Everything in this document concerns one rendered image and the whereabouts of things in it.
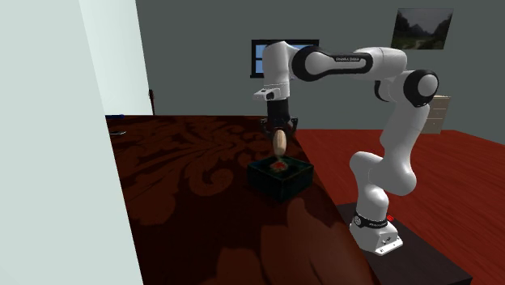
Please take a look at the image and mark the tan oval wooden object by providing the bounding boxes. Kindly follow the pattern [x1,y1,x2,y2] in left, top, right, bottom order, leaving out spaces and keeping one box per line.
[273,129,287,157]

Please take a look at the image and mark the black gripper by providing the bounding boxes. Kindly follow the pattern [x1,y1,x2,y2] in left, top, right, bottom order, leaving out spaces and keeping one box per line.
[260,99,299,139]

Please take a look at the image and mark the dark robot stand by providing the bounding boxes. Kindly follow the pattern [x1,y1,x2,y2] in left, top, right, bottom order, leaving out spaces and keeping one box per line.
[335,202,473,285]

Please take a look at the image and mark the dark green square box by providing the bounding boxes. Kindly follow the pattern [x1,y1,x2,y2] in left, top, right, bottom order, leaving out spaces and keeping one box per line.
[247,155,315,204]

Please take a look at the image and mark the black framed window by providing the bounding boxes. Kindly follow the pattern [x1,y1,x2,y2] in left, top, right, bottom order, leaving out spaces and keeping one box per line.
[249,39,320,79]

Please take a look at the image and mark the beige chest of drawers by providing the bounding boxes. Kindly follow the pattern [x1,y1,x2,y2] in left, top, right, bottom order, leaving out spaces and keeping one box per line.
[422,94,452,134]

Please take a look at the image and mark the landscape wall picture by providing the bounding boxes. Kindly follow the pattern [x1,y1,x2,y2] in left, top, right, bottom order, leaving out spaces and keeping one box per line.
[390,7,454,51]

